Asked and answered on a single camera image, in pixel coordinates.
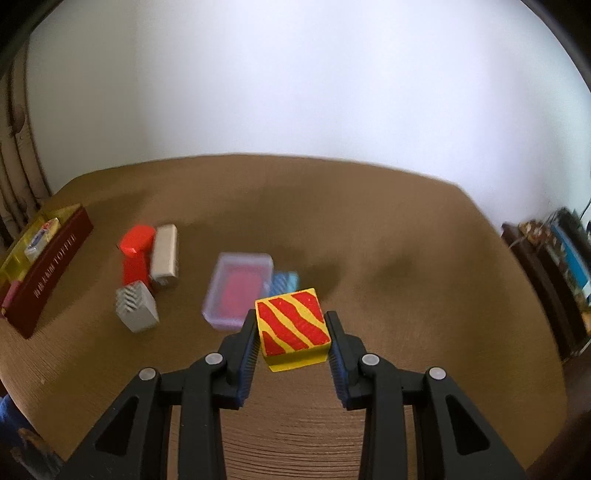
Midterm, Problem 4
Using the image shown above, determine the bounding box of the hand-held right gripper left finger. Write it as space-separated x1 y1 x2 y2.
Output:
58 310 259 480

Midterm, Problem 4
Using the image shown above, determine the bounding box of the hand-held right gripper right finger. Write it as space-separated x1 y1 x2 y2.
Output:
325 310 529 480

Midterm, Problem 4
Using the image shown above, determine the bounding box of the yellow red striped block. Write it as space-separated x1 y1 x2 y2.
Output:
255 288 333 374

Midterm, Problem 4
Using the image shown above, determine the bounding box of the silver ribbed lighter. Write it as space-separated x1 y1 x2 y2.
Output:
148 224 180 291

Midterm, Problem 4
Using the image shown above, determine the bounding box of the dark red storage box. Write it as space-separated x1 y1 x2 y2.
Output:
0 204 94 340

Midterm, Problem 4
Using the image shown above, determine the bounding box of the clear plastic box pink insert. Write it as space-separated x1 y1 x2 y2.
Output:
202 252 275 332

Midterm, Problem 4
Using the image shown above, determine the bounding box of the blue patterned block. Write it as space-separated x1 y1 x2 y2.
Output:
269 271 300 298

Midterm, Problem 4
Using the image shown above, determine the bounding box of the grey zigzag block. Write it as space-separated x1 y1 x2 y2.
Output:
115 280 160 334

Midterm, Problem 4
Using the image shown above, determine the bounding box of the blue cloth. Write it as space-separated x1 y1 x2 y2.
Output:
0 394 28 435

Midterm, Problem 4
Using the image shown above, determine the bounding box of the white blue small packet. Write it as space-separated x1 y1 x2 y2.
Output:
24 218 62 263

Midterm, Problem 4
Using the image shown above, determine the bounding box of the pink small block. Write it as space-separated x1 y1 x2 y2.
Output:
1 280 23 311

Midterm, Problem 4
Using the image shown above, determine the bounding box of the row of books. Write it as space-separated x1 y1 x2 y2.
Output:
549 208 591 305

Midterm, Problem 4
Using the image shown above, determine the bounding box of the beige curtain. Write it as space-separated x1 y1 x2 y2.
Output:
0 46 51 245

